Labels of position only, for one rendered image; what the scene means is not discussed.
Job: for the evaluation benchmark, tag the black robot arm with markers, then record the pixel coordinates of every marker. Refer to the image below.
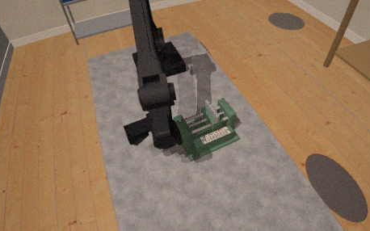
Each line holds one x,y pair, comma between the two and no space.
157,96

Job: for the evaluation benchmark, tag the green bench vise with handwheel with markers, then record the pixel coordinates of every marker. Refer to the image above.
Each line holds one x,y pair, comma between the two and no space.
199,137

